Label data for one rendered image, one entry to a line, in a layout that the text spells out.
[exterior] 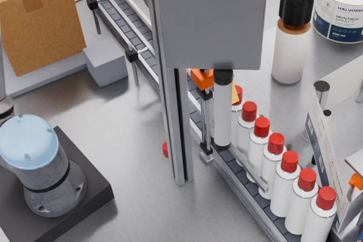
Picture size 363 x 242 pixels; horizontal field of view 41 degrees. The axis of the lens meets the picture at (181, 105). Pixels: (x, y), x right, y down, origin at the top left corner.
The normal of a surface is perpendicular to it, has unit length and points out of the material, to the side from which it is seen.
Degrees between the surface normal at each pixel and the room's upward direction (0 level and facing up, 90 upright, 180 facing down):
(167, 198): 0
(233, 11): 90
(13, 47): 90
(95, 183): 4
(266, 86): 0
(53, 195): 73
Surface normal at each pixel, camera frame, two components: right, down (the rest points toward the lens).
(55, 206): 0.20, 0.49
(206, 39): -0.09, 0.74
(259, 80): -0.06, -0.67
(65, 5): 0.49, 0.62
